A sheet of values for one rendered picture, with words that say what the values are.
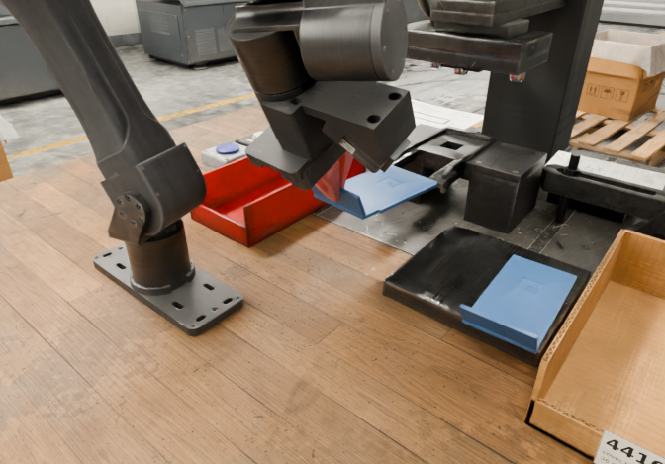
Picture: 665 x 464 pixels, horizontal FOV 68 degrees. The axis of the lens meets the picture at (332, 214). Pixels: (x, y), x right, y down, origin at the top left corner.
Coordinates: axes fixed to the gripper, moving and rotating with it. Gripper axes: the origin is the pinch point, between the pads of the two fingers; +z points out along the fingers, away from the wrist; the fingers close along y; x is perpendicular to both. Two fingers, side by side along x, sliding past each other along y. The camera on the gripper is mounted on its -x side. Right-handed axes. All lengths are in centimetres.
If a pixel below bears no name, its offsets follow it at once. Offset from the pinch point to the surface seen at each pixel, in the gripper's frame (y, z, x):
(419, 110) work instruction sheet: 50, 39, 29
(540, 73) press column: 45.9, 18.3, -0.5
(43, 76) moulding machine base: 63, 141, 440
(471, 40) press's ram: 26.2, -0.7, -0.6
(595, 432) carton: -6.0, 5.7, -28.8
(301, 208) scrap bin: 2.9, 13.2, 13.0
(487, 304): 1.4, 10.4, -16.0
